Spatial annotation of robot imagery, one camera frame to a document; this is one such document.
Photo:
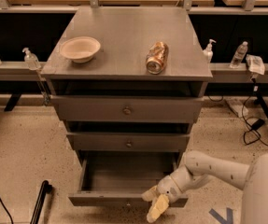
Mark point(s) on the beige paper bowl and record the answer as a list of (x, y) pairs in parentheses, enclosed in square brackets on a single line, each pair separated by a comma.
[(80, 49)]

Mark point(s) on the crushed orange soda can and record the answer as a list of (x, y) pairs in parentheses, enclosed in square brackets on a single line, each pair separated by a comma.
[(157, 57)]

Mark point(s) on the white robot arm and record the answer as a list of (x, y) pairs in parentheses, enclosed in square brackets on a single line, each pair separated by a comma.
[(196, 170)]

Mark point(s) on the grey drawer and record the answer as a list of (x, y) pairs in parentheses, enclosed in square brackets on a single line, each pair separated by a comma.
[(112, 178), (127, 109), (165, 142)]

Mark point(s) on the clear plastic water bottle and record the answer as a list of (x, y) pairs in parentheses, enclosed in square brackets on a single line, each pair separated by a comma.
[(239, 55)]

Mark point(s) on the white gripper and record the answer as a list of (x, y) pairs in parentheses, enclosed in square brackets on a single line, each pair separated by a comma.
[(166, 188)]

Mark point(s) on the clear pump sanitizer bottle right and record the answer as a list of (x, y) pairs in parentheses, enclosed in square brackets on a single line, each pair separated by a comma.
[(208, 52)]

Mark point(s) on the clear pump sanitizer bottle left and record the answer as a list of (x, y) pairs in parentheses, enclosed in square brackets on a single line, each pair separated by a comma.
[(31, 60)]

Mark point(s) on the grey bottom drawer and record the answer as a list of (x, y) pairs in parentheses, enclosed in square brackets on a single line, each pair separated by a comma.
[(112, 178)]

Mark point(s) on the grey wooden drawer cabinet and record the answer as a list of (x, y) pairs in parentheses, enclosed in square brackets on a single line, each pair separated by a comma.
[(119, 69)]

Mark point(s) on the black tripod leg left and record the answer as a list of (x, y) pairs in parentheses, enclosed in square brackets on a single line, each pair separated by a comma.
[(45, 189)]

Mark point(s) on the clear pump sanitizer bottle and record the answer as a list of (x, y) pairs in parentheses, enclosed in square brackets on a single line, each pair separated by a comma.
[(31, 60), (208, 52)]

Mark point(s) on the white crumpled cloth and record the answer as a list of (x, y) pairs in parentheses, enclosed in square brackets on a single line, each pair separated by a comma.
[(255, 64)]

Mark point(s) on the grey top drawer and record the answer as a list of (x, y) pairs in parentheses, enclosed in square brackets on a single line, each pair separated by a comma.
[(127, 109)]

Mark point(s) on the grey middle drawer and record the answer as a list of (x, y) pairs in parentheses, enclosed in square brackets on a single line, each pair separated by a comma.
[(165, 142)]

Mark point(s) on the white power strip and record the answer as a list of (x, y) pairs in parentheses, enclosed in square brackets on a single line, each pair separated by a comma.
[(237, 107)]

